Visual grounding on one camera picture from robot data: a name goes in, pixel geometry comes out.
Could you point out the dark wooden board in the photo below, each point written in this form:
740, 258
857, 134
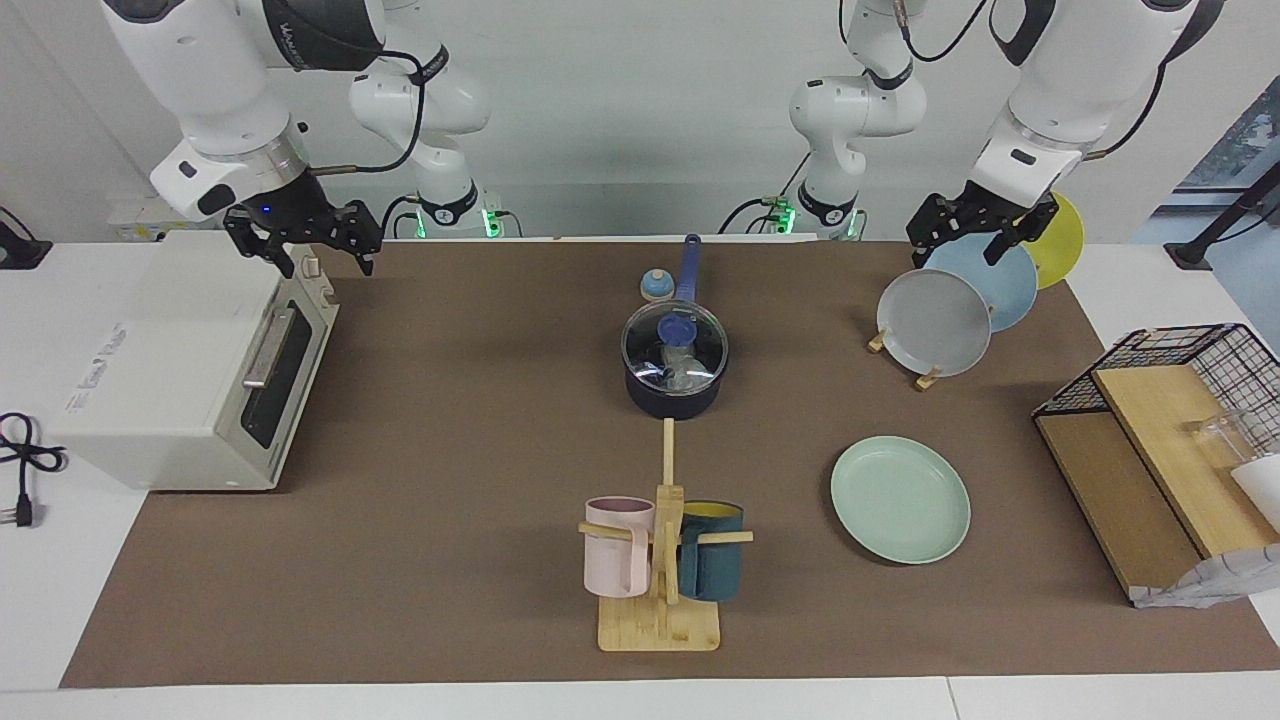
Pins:
1110, 500

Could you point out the white cup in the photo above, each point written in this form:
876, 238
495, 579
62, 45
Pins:
1262, 485

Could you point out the wooden mug tree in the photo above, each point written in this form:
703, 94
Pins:
660, 630

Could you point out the light wooden board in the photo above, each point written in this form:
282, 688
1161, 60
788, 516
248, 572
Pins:
1160, 450

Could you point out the yellow plate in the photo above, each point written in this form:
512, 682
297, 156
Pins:
1064, 245

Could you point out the mint green plate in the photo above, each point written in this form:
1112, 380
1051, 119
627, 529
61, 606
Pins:
900, 500

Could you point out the grey plate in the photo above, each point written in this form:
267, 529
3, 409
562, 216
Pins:
932, 322

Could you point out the grey patterned cloth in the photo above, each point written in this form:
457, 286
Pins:
1220, 580

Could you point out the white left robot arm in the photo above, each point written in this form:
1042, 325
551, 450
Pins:
1080, 80

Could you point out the light blue plate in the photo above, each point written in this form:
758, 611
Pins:
1010, 290

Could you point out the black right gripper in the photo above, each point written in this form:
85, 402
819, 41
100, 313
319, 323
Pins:
285, 210

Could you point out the clear glass cup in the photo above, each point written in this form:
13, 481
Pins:
1225, 440

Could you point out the small blue call bell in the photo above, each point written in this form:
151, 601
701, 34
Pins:
657, 288

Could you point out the glass lid with blue knob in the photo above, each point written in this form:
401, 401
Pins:
677, 328

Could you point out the window pane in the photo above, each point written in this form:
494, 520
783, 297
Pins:
1245, 140

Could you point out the pink mug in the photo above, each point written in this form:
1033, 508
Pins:
615, 560

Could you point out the dark blue saucepan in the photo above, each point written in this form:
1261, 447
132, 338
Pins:
670, 404

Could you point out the brown table mat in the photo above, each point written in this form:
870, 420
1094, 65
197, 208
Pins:
450, 560

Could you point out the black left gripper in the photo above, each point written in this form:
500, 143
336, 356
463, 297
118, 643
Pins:
995, 212

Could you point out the dark teal mug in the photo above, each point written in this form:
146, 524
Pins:
712, 565

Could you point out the black clamp base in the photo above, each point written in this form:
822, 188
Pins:
20, 255

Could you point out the wooden plate rack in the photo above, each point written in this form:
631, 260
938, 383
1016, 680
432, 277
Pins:
927, 380

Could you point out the black stand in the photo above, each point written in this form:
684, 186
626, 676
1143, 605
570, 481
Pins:
1190, 255

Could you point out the white toaster oven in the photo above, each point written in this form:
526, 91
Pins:
150, 350

